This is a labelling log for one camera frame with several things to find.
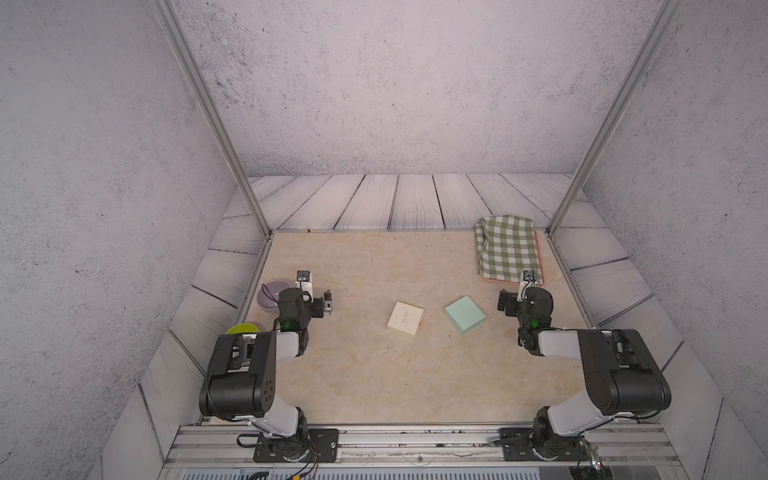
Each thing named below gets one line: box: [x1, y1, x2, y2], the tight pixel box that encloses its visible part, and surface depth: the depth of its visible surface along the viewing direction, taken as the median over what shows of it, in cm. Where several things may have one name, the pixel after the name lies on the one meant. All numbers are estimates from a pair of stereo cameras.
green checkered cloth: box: [475, 215, 543, 285], surface depth 117 cm
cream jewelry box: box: [387, 301, 424, 335], surface depth 95 cm
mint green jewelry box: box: [444, 295, 487, 334], surface depth 96 cm
